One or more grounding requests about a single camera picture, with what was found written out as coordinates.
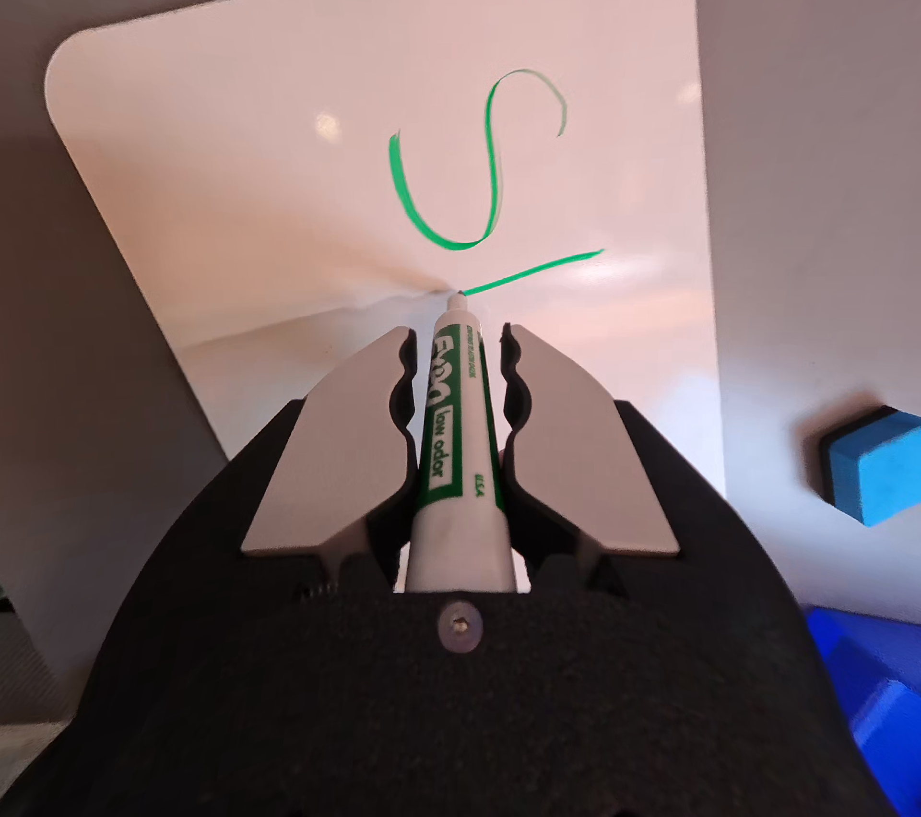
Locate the green dry erase marker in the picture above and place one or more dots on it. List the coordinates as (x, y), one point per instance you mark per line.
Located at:
(460, 471)

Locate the blue foam eraser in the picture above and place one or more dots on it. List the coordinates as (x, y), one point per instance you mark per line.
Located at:
(881, 471)

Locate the white whiteboard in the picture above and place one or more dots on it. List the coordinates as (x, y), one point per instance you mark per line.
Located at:
(252, 148)

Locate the blue plastic bin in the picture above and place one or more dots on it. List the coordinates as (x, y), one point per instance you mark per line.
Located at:
(881, 709)

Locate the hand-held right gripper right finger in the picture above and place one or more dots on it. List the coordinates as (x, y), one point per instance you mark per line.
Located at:
(583, 464)

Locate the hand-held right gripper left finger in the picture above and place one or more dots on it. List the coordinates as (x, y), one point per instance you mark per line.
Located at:
(338, 464)

